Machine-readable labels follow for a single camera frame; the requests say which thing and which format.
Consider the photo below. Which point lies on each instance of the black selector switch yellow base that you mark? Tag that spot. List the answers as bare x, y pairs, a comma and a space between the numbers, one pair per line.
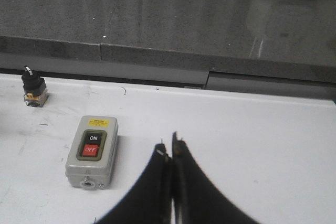
35, 90

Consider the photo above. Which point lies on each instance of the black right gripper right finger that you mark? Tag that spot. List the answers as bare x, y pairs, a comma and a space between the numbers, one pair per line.
196, 198

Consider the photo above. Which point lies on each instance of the grey on off switch box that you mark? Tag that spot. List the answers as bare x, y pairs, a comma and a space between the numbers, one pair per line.
91, 156

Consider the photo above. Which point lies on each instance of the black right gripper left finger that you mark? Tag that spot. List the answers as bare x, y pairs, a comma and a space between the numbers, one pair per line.
150, 198

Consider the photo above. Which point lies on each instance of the grey stone counter ledge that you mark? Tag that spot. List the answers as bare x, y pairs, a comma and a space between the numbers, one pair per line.
279, 47

